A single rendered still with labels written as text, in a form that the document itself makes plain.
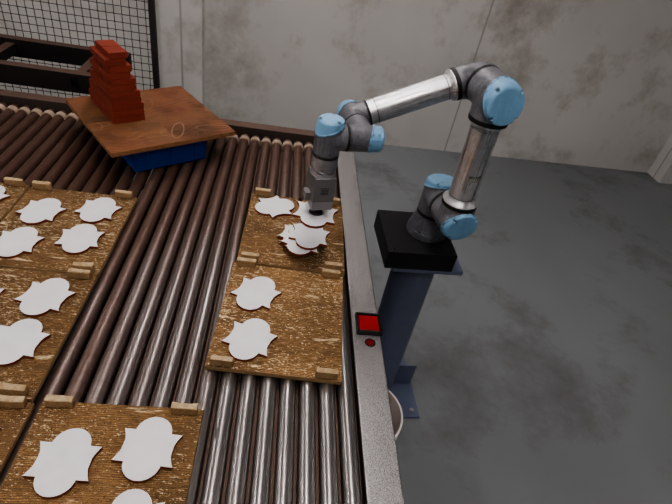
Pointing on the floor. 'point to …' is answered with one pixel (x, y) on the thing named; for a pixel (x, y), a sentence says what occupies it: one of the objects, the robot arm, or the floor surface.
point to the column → (401, 279)
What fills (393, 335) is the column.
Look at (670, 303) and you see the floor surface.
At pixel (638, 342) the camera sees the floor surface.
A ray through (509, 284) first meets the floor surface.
